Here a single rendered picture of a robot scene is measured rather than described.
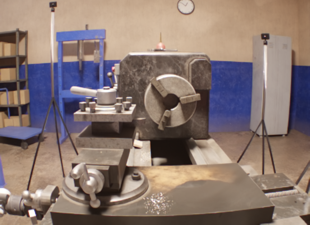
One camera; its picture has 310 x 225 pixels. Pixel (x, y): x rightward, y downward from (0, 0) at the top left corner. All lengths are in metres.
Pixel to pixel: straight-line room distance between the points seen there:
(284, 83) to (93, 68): 3.48
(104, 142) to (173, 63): 0.82
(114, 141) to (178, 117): 0.59
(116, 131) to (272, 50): 4.19
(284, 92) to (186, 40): 2.02
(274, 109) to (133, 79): 3.70
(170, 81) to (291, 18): 4.64
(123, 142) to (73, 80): 4.24
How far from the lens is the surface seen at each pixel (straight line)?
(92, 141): 0.76
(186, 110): 1.28
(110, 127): 0.78
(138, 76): 1.45
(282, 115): 4.97
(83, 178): 0.61
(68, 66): 4.95
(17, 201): 1.15
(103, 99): 0.78
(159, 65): 1.45
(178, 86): 1.26
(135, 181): 0.74
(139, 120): 0.86
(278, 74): 4.83
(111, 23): 4.84
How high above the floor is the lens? 1.27
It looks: 10 degrees down
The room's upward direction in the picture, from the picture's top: straight up
